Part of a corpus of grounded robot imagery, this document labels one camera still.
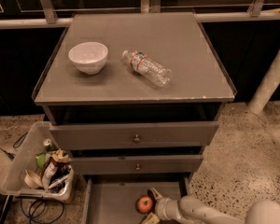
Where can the metal window railing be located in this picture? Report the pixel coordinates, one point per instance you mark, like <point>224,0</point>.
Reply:
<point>24,14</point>

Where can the grey drawer cabinet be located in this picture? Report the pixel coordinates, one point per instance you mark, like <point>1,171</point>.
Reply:
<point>198,89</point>

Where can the small white cup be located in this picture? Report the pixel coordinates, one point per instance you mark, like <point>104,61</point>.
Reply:
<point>32,180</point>

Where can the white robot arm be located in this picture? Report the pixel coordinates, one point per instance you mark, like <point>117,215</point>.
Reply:
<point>190,210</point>

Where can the middle grey drawer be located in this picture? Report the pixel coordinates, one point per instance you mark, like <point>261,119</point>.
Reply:
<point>136,164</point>

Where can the clear plastic water bottle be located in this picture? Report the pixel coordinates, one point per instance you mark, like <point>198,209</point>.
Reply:
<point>153,71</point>

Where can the green wrapper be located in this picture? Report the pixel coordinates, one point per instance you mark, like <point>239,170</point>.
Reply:
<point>41,160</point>

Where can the crumpled snack bag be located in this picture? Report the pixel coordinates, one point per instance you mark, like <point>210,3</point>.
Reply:
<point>56,167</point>

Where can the red apple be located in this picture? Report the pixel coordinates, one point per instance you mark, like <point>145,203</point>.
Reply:
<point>144,204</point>

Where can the white diagonal pole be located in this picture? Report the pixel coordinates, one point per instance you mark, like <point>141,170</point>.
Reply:
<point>267,87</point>

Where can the bottom grey drawer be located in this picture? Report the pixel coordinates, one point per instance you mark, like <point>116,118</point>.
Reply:
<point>111,199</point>

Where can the metal drink can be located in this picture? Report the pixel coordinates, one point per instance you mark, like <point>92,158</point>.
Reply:
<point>48,145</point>

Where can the translucent plastic bin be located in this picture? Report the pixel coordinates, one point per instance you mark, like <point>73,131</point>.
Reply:
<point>32,146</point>

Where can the top grey drawer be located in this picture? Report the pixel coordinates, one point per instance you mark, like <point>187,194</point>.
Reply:
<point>134,135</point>

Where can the white ceramic bowl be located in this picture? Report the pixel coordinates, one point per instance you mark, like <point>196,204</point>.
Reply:
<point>89,57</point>

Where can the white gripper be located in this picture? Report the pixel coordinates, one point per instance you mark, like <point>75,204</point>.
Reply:
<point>161,207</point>

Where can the grey drawer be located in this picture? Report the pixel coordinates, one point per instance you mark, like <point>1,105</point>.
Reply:
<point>136,164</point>
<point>134,135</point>
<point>111,199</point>

